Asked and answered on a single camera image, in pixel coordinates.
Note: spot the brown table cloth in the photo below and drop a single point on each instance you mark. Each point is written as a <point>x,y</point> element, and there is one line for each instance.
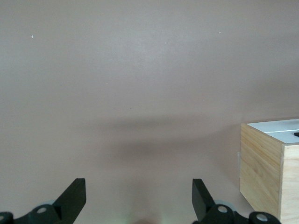
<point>140,81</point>

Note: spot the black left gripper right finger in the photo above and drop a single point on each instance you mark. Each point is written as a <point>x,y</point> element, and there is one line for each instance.
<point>201,200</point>

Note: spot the wooden drawer cabinet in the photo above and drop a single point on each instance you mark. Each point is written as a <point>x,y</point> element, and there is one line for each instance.
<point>261,168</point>

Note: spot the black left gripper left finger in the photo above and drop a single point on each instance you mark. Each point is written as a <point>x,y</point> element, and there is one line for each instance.
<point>72,198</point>

